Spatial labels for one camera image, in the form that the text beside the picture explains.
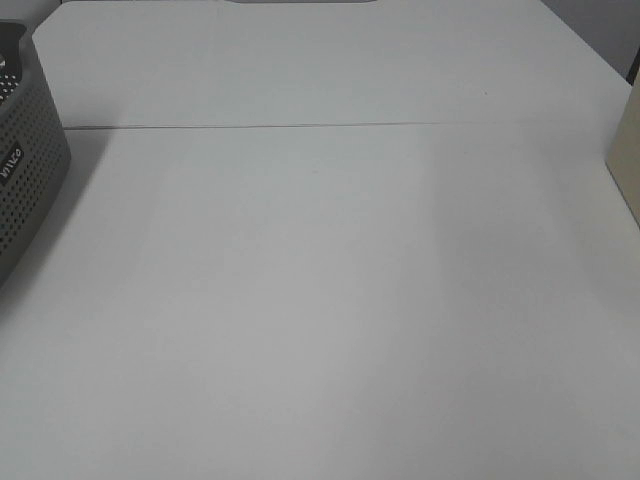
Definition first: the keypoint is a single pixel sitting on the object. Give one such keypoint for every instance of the grey perforated plastic basket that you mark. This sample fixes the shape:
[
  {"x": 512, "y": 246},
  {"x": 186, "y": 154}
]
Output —
[{"x": 35, "y": 154}]

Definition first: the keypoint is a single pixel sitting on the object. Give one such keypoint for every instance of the beige box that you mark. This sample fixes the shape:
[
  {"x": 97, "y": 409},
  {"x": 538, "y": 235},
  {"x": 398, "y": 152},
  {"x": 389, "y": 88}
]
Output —
[{"x": 623, "y": 157}]

